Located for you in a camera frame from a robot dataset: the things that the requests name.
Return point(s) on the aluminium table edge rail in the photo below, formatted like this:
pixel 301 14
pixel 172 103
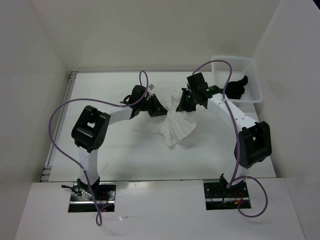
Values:
pixel 56 131

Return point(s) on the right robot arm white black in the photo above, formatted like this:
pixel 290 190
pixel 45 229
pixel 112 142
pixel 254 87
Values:
pixel 253 138

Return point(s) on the black skirt in basket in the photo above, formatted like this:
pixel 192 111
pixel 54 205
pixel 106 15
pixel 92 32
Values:
pixel 235 89

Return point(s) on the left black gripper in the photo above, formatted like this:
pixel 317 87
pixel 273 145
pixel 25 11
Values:
pixel 157 109

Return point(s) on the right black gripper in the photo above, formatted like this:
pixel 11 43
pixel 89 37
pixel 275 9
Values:
pixel 183 106

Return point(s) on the white skirt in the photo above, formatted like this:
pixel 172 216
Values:
pixel 173 127

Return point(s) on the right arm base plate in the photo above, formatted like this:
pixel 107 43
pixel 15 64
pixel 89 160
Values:
pixel 217 198

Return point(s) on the white plastic basket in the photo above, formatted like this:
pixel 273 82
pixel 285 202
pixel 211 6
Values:
pixel 241 67

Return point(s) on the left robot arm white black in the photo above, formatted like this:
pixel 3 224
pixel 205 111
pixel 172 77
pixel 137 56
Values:
pixel 91 127

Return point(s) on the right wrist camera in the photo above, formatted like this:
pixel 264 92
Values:
pixel 196 82

